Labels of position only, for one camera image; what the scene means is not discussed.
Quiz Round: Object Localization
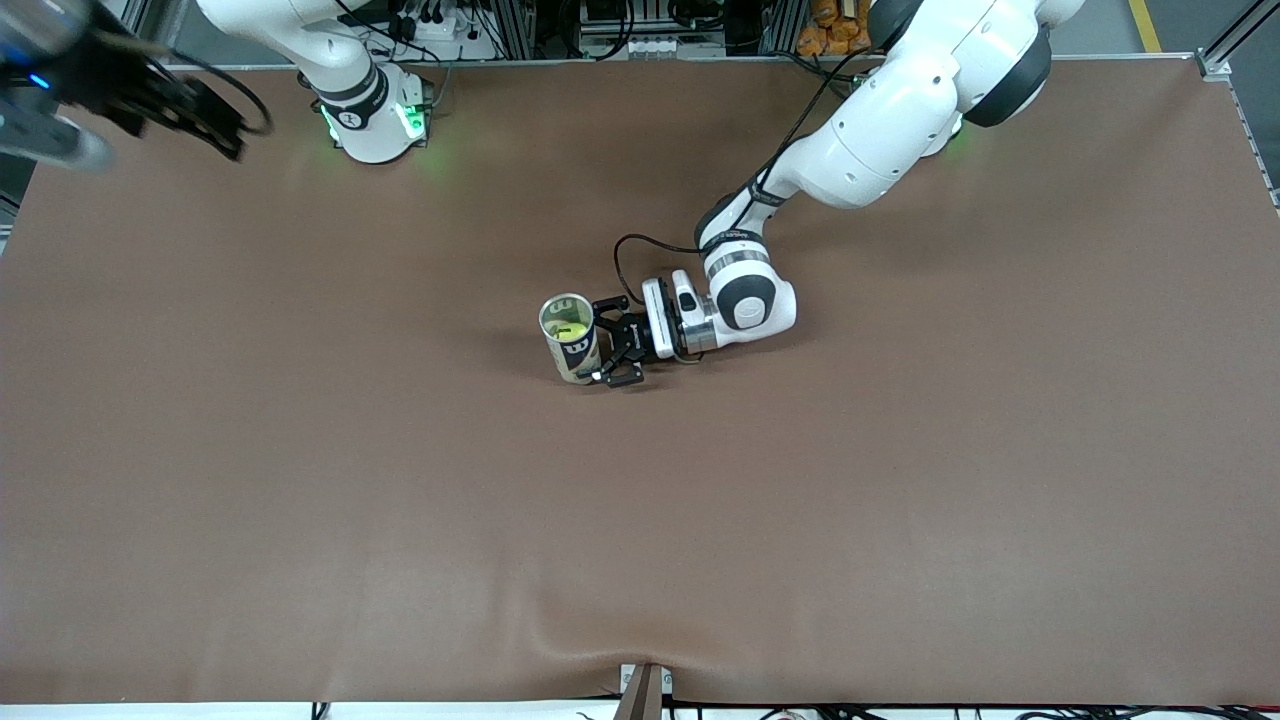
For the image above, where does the Roland Garros tennis ball can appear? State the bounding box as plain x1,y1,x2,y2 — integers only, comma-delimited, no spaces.
538,291,605,387

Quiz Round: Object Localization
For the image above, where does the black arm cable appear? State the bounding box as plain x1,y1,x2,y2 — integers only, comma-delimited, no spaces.
140,48,274,141
611,50,883,313

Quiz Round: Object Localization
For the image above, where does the table edge bracket post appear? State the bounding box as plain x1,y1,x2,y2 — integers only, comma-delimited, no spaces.
618,662,673,720

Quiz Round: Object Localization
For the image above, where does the orange packaged goods pile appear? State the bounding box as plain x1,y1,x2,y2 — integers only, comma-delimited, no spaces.
795,0,873,58

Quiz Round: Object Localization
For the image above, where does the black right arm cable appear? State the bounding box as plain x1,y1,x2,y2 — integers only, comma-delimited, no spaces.
140,48,274,141

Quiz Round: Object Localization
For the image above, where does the brown table mat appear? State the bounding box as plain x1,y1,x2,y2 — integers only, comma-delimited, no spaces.
0,55,1280,706

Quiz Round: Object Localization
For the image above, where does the aluminium frame beam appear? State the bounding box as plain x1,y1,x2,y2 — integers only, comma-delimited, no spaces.
1195,0,1280,83

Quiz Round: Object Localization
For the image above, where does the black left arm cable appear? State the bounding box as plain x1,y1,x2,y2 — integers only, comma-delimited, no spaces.
611,50,883,313

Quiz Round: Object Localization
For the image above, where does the white power strip with plugs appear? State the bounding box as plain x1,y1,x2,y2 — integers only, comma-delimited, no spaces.
390,0,501,63

